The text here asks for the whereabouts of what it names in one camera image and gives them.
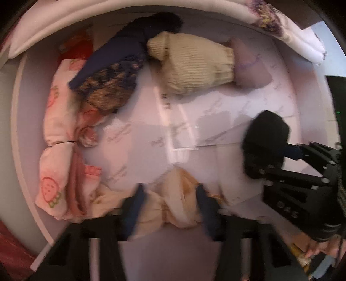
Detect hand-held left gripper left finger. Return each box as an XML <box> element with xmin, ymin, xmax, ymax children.
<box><xmin>30</xmin><ymin>184</ymin><xmax>146</xmax><ymax>281</ymax></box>

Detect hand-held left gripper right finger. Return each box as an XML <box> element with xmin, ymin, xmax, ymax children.
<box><xmin>196</xmin><ymin>184</ymin><xmax>309</xmax><ymax>281</ymax></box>

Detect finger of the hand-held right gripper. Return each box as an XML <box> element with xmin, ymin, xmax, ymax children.
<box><xmin>253</xmin><ymin>167</ymin><xmax>330</xmax><ymax>190</ymax></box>
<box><xmin>282</xmin><ymin>142</ymin><xmax>341</xmax><ymax>177</ymax></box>

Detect cream sheer stockings bundle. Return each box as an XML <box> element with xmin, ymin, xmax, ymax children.
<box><xmin>92</xmin><ymin>166</ymin><xmax>225</xmax><ymax>241</ymax></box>

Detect black sock bundle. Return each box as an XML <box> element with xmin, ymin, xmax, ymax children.
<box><xmin>241</xmin><ymin>110</ymin><xmax>290</xmax><ymax>180</ymax></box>

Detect white box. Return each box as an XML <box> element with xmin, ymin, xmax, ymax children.
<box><xmin>9</xmin><ymin>5</ymin><xmax>329</xmax><ymax>244</ymax></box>

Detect person's right hand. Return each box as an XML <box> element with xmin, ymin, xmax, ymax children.
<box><xmin>304</xmin><ymin>235</ymin><xmax>344</xmax><ymax>258</ymax></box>

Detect purple sock bundle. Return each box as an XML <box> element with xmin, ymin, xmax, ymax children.
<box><xmin>223</xmin><ymin>37</ymin><xmax>272</xmax><ymax>89</ymax></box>

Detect printed white paper sheets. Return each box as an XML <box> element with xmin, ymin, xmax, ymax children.
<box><xmin>81</xmin><ymin>24</ymin><xmax>300</xmax><ymax>217</ymax></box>

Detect pink strawberry print sock bundle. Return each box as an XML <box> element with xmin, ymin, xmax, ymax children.
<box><xmin>35</xmin><ymin>59</ymin><xmax>106</xmax><ymax>220</ymax></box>

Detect dark red cloth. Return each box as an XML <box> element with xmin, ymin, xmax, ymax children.
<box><xmin>0</xmin><ymin>220</ymin><xmax>35</xmax><ymax>273</ymax></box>

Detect beige knit sock bundle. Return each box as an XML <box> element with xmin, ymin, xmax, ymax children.
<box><xmin>147</xmin><ymin>31</ymin><xmax>235</xmax><ymax>95</ymax></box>

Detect navy patterned sock bundle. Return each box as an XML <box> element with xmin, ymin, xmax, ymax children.
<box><xmin>69</xmin><ymin>12</ymin><xmax>182</xmax><ymax>112</ymax></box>

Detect red sock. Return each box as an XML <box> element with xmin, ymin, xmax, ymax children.
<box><xmin>58</xmin><ymin>30</ymin><xmax>94</xmax><ymax>61</ymax></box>

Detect white cloth with purple flowers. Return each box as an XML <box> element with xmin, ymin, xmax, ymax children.
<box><xmin>8</xmin><ymin>0</ymin><xmax>325</xmax><ymax>65</ymax></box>

